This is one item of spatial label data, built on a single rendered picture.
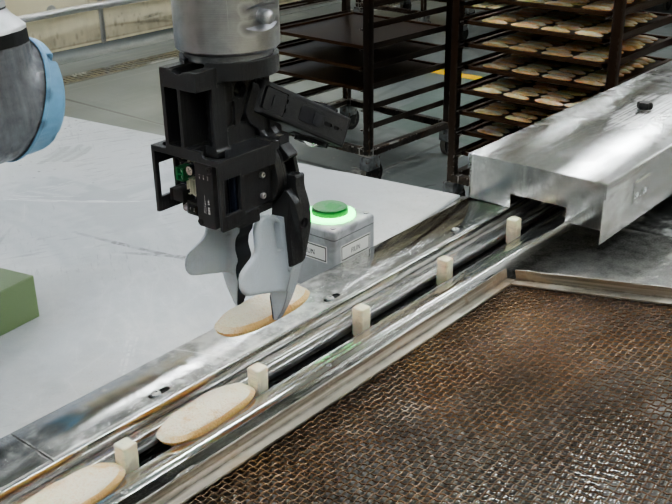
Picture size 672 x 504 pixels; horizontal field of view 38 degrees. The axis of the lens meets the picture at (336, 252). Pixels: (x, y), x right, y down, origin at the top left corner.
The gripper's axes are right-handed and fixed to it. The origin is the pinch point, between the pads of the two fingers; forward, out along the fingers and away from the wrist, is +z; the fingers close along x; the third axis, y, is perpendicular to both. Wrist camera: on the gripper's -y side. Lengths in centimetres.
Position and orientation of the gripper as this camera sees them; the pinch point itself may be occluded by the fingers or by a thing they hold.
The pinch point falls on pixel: (263, 293)
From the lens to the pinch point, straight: 79.3
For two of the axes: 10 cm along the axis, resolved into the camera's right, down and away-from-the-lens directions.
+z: 0.2, 9.1, 4.1
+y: -6.3, 3.3, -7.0
